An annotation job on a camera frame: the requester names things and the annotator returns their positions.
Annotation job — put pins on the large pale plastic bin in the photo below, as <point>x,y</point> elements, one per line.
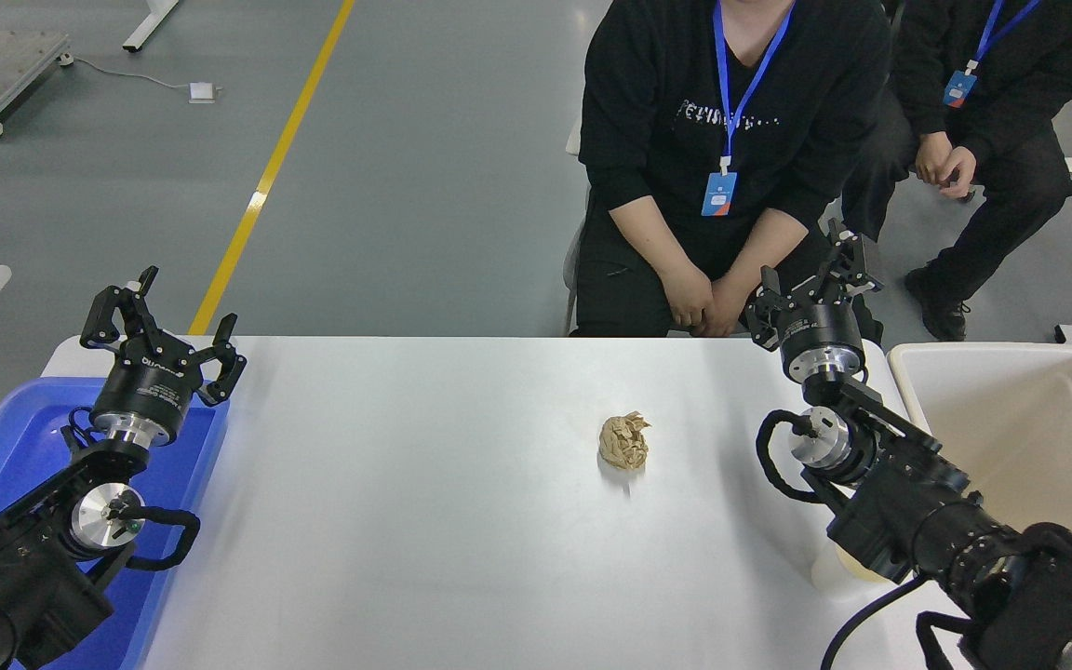
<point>1011,409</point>

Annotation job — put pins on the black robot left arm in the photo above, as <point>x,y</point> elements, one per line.
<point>24,577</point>

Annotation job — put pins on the white desk leg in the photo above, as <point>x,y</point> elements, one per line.
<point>150,26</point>

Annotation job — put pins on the tan paper ball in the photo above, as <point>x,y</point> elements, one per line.
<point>624,442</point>

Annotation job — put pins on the person's right hand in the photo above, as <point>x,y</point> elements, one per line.
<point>690,298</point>
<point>929,158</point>

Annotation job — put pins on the person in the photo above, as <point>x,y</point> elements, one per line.
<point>666,84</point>
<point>1029,56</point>

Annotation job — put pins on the person's left hand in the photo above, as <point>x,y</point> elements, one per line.
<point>958,172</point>
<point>730,307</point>

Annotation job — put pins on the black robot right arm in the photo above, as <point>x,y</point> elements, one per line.
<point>908,502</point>

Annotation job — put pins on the grey wheeled metal platform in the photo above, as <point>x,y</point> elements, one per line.
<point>6,70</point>

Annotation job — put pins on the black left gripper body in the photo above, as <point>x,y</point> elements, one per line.
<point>140,391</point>

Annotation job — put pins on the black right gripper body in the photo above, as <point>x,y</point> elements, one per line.
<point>820,330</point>

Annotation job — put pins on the blue plastic tray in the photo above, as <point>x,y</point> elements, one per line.
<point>15,437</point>

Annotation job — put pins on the white paper cup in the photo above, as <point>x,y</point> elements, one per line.
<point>829,572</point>

